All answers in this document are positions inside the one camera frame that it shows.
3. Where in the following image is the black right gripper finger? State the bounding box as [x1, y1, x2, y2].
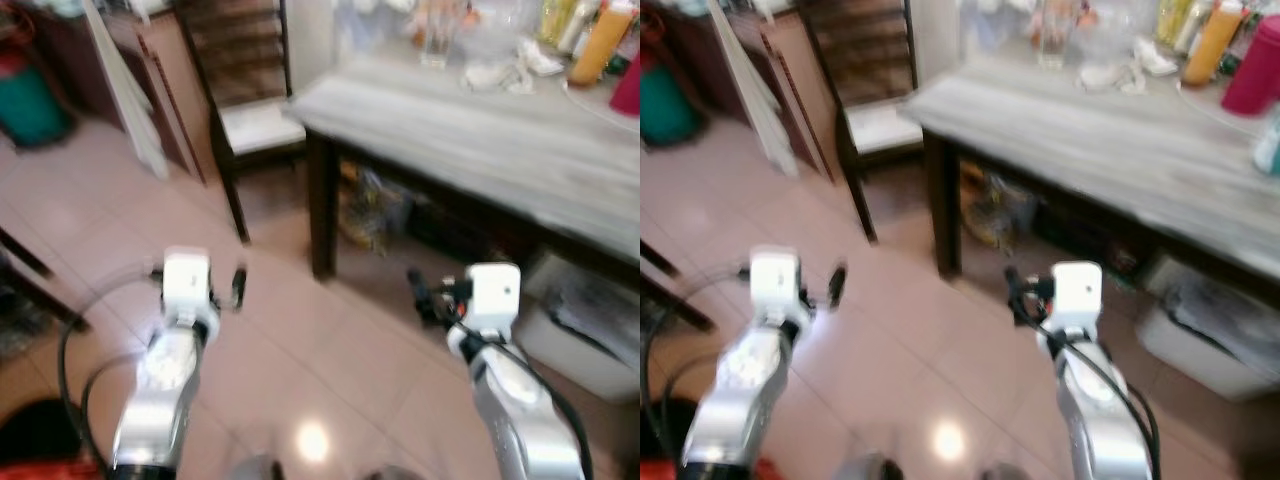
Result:
[1003, 265, 1033, 327]
[407, 268, 441, 327]

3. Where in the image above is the magenta plastic cup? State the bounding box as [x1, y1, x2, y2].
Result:
[1220, 14, 1280, 118]
[609, 50, 641, 118]

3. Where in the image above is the orange sauce squeeze bottle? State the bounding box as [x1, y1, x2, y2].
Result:
[1181, 0, 1247, 90]
[567, 0, 638, 90]

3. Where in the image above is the brown wooden cabinet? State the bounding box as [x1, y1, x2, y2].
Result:
[662, 0, 837, 187]
[30, 0, 208, 187]

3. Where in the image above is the white leaning board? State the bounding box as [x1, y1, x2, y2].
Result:
[705, 0, 801, 180]
[80, 0, 172, 182]

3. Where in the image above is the dark wooden furniture leg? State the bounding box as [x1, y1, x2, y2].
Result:
[640, 235, 717, 333]
[0, 225, 93, 363]

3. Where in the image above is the white plastic box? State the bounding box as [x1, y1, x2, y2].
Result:
[514, 253, 641, 404]
[1135, 253, 1280, 404]

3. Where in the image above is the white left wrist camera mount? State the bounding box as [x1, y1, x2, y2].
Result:
[747, 246, 807, 329]
[160, 249, 218, 333]

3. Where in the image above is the green round container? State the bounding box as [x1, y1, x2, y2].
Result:
[640, 60, 703, 150]
[0, 60, 74, 150]

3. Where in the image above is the large clear plastic jar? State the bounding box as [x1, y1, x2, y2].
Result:
[455, 0, 542, 64]
[1070, 0, 1161, 64]

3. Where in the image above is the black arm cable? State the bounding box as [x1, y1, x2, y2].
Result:
[641, 272, 753, 463]
[57, 274, 166, 473]
[1015, 300, 1163, 480]
[455, 318, 596, 480]

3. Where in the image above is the white charging cable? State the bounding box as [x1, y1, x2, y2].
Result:
[1177, 82, 1280, 143]
[560, 80, 641, 137]

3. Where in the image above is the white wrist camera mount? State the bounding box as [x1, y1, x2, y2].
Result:
[446, 262, 523, 351]
[160, 249, 218, 333]
[747, 246, 807, 329]
[1040, 261, 1104, 346]

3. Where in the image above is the grey plastic bag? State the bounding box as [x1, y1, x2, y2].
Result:
[545, 265, 641, 353]
[1165, 265, 1280, 356]

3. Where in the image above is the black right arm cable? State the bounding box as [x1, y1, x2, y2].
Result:
[1015, 300, 1163, 480]
[455, 318, 596, 480]

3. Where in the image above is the white cap spice bottle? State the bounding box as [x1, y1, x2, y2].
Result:
[1188, 3, 1213, 57]
[570, 3, 601, 57]

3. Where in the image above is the square clear glass tumbler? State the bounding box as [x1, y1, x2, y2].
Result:
[1035, 15, 1070, 72]
[419, 15, 454, 72]

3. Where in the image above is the crumpled plastic bag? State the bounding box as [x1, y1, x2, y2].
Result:
[960, 165, 1037, 253]
[338, 165, 413, 257]

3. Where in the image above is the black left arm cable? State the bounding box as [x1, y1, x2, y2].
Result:
[641, 272, 753, 463]
[57, 274, 166, 473]

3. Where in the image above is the clear bottle orange cap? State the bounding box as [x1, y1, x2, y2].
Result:
[1030, 0, 1077, 41]
[410, 0, 461, 41]

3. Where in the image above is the teal and white object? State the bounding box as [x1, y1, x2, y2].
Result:
[1253, 107, 1280, 180]

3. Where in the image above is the white paper napkin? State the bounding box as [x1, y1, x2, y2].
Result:
[1134, 37, 1182, 80]
[518, 37, 567, 80]

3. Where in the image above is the dark wooden chair white seat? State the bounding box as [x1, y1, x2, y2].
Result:
[175, 0, 311, 244]
[800, 0, 927, 244]

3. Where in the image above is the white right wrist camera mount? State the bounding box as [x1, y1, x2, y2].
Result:
[446, 262, 523, 351]
[1040, 261, 1104, 346]

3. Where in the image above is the dark wooden table grey top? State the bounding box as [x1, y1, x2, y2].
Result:
[900, 42, 1280, 286]
[285, 42, 641, 286]

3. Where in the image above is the yellow printed bottle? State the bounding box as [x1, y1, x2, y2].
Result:
[1156, 0, 1192, 47]
[539, 0, 579, 47]

